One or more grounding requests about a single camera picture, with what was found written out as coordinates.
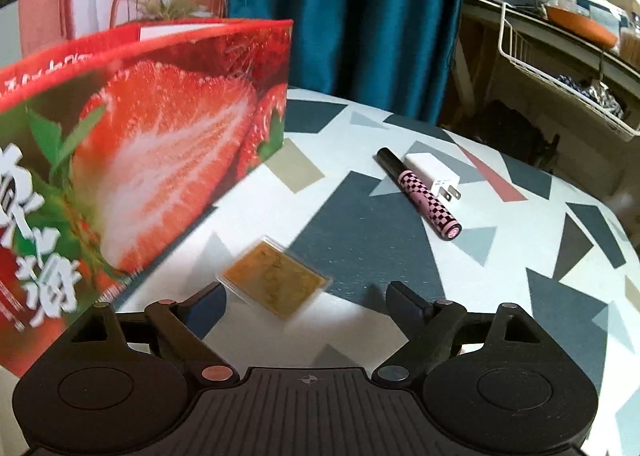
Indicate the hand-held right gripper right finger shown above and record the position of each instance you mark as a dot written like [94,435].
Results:
[407,307]

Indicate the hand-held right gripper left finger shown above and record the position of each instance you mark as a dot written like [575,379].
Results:
[210,310]

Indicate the gold card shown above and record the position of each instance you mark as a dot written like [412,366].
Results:
[275,276]

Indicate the red strawberry print cardboard box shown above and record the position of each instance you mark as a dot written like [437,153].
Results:
[150,135]

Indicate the geometric pattern tablecloth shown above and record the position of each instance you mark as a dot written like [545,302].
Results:
[500,261]

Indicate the pink checkered tube black cap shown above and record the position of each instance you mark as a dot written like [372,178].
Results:
[425,196]

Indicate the white charger plug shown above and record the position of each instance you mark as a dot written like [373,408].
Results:
[430,173]

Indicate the blue white patterned packets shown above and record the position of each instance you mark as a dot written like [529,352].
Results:
[590,90]

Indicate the teal blue curtain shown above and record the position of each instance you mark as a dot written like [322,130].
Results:
[350,10]

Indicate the cluttered shelf with cosmetics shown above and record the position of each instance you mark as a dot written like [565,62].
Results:
[550,34]

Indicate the orange tray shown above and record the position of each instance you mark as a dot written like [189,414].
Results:
[585,26]

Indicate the cotton swab container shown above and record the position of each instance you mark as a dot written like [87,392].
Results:
[631,43]

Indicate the clear cosmetic organizer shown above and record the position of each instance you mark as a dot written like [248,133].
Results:
[600,11]

